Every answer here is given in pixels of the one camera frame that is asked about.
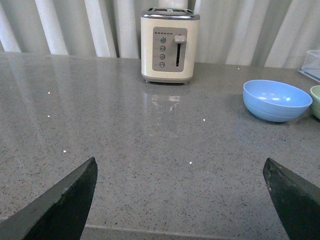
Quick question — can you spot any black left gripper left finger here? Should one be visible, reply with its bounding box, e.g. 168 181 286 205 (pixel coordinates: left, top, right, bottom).
0 157 98 240

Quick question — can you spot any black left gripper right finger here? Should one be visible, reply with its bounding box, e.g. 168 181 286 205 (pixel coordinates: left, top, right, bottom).
262 158 320 240

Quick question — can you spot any blue plastic bowl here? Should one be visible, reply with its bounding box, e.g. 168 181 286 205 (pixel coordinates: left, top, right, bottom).
242 79 313 123

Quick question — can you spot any green plastic bowl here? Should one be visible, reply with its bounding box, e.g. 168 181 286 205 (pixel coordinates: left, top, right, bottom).
310 85 320 119

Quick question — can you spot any clear container lid blue seal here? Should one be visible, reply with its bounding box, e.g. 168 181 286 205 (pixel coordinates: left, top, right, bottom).
298 69 320 82

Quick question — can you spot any clear plastic food container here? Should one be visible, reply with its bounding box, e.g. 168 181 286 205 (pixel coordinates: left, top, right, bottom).
301 49 320 78

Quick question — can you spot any cream two-slot toaster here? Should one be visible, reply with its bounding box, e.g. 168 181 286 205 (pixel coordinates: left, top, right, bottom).
140 7 200 84

